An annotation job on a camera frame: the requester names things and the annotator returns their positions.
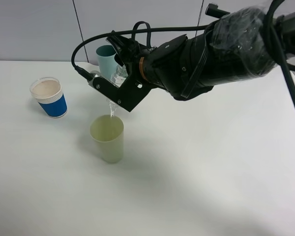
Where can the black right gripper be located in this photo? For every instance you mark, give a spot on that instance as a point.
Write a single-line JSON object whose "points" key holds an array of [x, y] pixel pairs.
{"points": [[131, 92]]}

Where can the clear bottle green label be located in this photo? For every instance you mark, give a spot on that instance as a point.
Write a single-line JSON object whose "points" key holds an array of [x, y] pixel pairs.
{"points": [[117, 78]]}

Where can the light green plastic cup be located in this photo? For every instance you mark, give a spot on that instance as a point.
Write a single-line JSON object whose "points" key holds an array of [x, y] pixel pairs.
{"points": [[108, 134]]}

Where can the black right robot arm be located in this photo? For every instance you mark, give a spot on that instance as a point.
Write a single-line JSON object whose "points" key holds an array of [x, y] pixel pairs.
{"points": [[231, 49]]}

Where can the teal plastic cup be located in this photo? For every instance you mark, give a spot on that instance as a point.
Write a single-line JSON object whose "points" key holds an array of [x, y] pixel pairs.
{"points": [[106, 60]]}

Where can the blue paper cup clear lid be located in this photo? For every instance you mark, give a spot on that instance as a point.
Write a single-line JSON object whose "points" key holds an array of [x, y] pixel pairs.
{"points": [[48, 93]]}

